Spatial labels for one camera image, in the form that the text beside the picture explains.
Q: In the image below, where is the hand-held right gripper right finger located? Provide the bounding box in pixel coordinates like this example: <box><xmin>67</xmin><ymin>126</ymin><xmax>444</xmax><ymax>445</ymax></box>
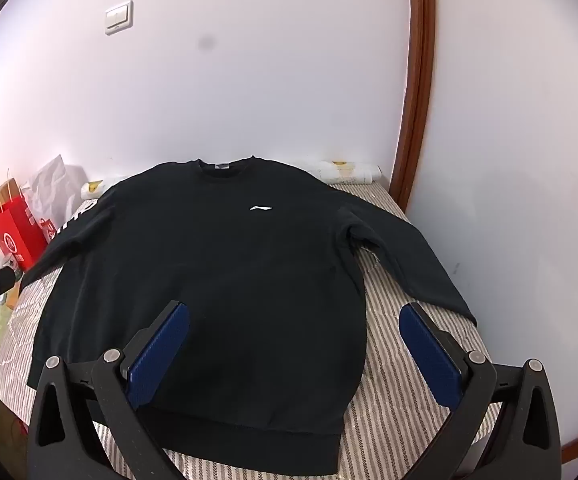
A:
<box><xmin>400</xmin><ymin>302</ymin><xmax>562</xmax><ymax>480</ymax></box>

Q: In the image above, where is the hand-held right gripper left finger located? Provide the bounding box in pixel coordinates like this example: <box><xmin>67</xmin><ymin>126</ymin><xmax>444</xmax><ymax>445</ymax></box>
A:
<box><xmin>26</xmin><ymin>301</ymin><xmax>190</xmax><ymax>480</ymax></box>

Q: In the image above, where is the black t-shirt with white print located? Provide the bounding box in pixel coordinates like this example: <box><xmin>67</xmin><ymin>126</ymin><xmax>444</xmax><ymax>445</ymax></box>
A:
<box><xmin>19</xmin><ymin>156</ymin><xmax>477</xmax><ymax>476</ymax></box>

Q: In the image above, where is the red paper bag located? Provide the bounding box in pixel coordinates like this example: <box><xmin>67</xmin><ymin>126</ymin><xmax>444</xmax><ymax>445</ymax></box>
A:
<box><xmin>0</xmin><ymin>195</ymin><xmax>57</xmax><ymax>271</ymax></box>

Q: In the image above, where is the striped bed cover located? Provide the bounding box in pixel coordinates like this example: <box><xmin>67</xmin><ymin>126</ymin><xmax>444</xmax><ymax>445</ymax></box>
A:
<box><xmin>0</xmin><ymin>180</ymin><xmax>502</xmax><ymax>480</ymax></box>

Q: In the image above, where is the white crumpled plastic bag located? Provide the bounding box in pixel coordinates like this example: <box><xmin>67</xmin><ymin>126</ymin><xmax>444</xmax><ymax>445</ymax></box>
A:
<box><xmin>21</xmin><ymin>154</ymin><xmax>90</xmax><ymax>228</ymax></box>

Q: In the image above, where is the white light switch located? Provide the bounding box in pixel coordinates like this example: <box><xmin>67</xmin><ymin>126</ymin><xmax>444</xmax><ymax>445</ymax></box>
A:
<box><xmin>104</xmin><ymin>1</ymin><xmax>134</xmax><ymax>36</ymax></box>

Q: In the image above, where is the brown wooden door frame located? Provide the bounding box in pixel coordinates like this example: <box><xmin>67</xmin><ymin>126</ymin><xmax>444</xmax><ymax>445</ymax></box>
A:
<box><xmin>388</xmin><ymin>0</ymin><xmax>436</xmax><ymax>213</ymax></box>

